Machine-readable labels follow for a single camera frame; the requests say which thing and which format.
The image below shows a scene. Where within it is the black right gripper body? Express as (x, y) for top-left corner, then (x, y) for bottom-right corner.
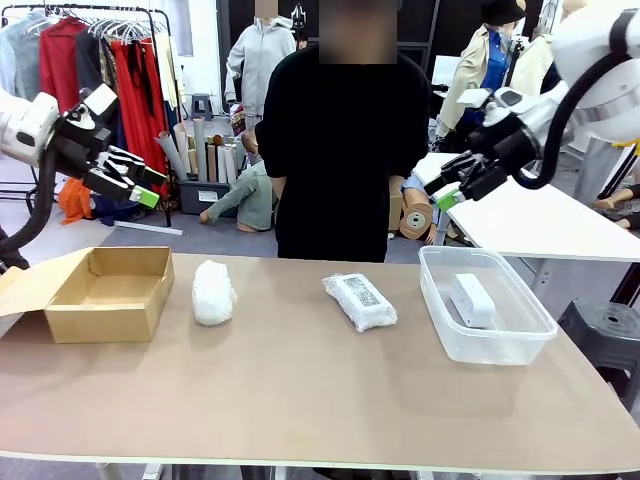
(469, 119), (543, 174)

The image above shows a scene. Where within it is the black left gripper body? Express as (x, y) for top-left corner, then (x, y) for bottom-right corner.
(51, 115), (114, 179)

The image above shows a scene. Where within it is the white unwrapped digital clock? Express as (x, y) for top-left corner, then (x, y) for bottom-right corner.
(449, 272), (497, 329)

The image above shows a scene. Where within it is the thick bubble-wrapped clock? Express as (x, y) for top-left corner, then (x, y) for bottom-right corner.
(192, 259), (238, 327)

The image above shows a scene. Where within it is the clock with printed label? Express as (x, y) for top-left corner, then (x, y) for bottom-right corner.
(322, 272), (399, 334)

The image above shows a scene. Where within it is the navy blue garment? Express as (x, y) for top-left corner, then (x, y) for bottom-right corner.
(92, 193), (147, 226)

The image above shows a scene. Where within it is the tilted grey cardboard roll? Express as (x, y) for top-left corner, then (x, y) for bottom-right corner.
(153, 130), (189, 182)

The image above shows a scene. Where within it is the orange cloth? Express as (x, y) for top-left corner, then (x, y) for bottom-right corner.
(58, 177), (95, 225)

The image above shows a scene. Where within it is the lying mannequin pale blue shirt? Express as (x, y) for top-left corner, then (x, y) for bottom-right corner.
(401, 172), (429, 200)

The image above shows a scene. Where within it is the beige cardboard roll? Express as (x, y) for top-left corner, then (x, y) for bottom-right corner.
(172, 123), (194, 176)

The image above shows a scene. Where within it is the black metal clothes rack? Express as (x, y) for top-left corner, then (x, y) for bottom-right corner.
(0, 4), (174, 229)

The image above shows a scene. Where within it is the grey storage bin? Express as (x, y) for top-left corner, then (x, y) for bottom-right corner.
(177, 178), (240, 217)

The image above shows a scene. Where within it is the long red dress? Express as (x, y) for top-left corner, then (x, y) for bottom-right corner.
(109, 39), (170, 197)

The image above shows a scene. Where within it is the tall grey cardboard roll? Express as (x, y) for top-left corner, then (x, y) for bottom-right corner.
(193, 117), (209, 184)

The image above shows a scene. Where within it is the big brown paper roll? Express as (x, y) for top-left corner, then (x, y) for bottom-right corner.
(398, 187), (435, 244)

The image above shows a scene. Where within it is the small brown cardboard box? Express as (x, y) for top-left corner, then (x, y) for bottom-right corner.
(388, 188), (402, 234)

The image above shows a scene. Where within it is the black tripod pole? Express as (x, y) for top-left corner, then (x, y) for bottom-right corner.
(502, 35), (529, 91)

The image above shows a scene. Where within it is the dark hanging garment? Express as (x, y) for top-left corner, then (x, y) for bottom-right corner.
(74, 30), (121, 136)

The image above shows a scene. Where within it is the short red garment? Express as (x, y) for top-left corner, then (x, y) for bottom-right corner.
(38, 18), (81, 115)

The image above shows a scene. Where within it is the mannequin cream vest navy shirt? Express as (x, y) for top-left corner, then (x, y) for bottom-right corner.
(509, 0), (581, 101)

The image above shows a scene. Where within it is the mannequin beige coat black hat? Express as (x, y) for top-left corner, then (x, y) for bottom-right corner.
(437, 0), (526, 151)

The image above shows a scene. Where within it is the grey plastic stool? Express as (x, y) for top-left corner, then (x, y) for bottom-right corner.
(191, 93), (214, 121)

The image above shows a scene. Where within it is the white monitor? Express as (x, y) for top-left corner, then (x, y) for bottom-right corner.
(432, 55), (464, 86)

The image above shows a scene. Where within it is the cream hanging garment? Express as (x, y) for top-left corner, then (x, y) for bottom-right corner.
(155, 34), (181, 112)

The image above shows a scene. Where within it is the pale grey-blue garment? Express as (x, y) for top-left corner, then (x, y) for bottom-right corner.
(0, 12), (47, 101)

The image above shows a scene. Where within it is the person in black sweater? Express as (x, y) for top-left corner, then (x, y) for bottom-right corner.
(254, 0), (432, 265)

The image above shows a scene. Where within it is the seated mannequin in green sweater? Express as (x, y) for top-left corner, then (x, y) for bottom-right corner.
(199, 130), (277, 234)

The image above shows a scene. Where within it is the lying bare mannequin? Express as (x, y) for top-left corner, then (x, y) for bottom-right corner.
(592, 182), (640, 231)

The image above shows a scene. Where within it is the open brown cardboard box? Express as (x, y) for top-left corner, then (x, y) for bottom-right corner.
(0, 246), (176, 345)

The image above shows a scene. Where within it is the clear plastic container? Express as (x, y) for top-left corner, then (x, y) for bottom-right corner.
(417, 245), (559, 366)

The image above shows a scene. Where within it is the black plastic stool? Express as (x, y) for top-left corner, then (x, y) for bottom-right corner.
(557, 298), (640, 401)

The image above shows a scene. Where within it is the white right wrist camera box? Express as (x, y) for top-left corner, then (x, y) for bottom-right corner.
(457, 88), (506, 127)

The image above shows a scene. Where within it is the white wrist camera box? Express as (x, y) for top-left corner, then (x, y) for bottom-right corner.
(457, 88), (506, 127)
(78, 82), (120, 126)

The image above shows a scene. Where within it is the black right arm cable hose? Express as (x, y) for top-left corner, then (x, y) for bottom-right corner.
(517, 9), (636, 191)

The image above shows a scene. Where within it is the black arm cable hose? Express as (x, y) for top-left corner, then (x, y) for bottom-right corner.
(517, 9), (636, 191)
(0, 144), (57, 274)

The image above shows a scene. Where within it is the white metal floor rail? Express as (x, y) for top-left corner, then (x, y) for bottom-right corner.
(113, 219), (185, 236)

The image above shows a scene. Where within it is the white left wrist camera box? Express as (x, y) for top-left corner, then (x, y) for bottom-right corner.
(78, 82), (120, 126)

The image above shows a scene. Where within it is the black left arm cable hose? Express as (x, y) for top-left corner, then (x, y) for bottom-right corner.
(0, 144), (57, 274)

